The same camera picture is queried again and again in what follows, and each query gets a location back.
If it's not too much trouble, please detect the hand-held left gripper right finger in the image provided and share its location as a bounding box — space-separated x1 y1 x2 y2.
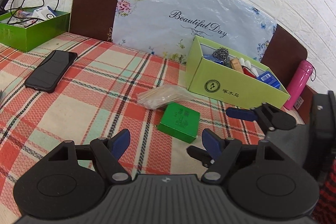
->
202 128 286 184

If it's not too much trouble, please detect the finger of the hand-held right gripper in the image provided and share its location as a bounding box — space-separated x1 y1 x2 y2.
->
187 145 214 168
226 103 297 131

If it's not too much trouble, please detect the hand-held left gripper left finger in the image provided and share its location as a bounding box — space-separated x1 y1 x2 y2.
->
47 129 132 185

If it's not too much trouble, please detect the light green cardboard box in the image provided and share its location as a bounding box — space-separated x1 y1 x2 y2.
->
185 35 290 109

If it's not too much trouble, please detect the small green box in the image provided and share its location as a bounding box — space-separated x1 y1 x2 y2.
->
157 103 200 144

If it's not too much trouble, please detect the golden orange slim box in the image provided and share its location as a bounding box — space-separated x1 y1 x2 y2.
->
230 58 243 71

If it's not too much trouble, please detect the clear bag of toothpicks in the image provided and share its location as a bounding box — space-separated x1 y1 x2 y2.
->
137 84 192 109

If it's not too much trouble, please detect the purple scouring ball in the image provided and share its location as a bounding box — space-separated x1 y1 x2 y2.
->
213 47 230 61

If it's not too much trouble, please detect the brown cardboard box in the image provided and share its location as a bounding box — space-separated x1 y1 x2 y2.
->
296 85 316 125

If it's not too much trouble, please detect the plaid bed sheet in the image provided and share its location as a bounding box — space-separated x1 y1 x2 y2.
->
0 32 305 216

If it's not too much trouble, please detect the pink thermos bottle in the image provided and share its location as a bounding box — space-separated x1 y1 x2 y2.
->
283 60 315 110

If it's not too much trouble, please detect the black smartphone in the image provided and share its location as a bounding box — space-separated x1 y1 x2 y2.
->
24 50 78 93

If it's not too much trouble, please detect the floral plastic bag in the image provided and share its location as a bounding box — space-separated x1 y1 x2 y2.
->
112 0 278 65

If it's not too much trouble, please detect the dark green cardboard box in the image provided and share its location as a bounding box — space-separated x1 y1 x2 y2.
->
0 10 71 52

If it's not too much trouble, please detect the white blue small box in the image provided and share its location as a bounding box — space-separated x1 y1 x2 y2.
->
33 6 57 21

